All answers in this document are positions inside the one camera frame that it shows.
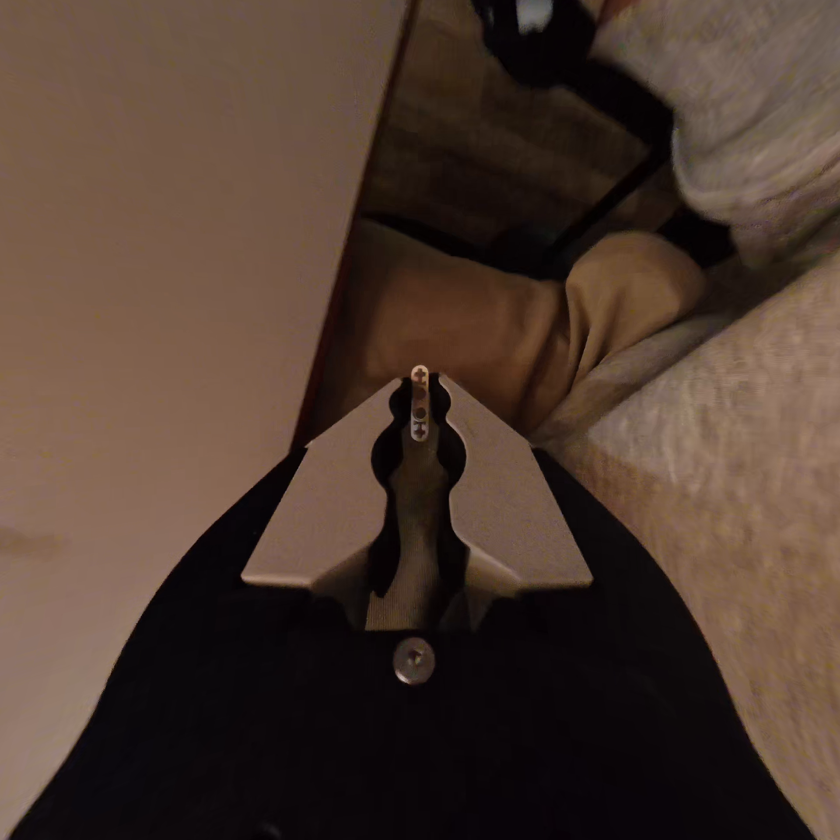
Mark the tan trousers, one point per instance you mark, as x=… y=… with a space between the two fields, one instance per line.
x=492 y=315

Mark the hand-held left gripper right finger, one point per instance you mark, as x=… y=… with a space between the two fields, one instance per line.
x=518 y=518

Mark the white thin lego beam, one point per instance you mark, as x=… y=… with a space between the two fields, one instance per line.
x=420 y=377

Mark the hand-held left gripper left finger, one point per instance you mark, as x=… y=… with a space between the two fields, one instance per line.
x=308 y=518

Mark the person's right forearm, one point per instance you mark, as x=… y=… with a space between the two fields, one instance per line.
x=754 y=98

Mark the grey sweatshirt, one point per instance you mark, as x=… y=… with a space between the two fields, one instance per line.
x=722 y=492

